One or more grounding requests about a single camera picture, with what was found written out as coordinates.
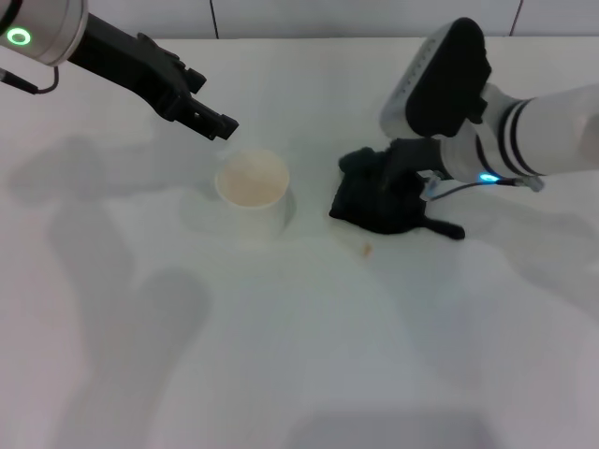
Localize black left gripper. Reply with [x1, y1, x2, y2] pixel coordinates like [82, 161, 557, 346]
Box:
[66, 12, 241, 141]

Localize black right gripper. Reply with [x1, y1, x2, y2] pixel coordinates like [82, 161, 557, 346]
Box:
[385, 137, 446, 181]

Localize dark blue rag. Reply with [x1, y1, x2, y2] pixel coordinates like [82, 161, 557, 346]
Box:
[328, 145, 466, 241]

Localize white paper cup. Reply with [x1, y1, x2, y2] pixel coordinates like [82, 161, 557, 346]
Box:
[214, 149, 298, 238]

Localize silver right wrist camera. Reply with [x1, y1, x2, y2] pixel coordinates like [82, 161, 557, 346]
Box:
[379, 17, 494, 140]

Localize right arm cable with plug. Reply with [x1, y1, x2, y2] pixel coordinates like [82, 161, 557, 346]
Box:
[418, 169, 547, 203]

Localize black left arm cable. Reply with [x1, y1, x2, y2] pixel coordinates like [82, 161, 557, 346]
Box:
[0, 65, 63, 96]

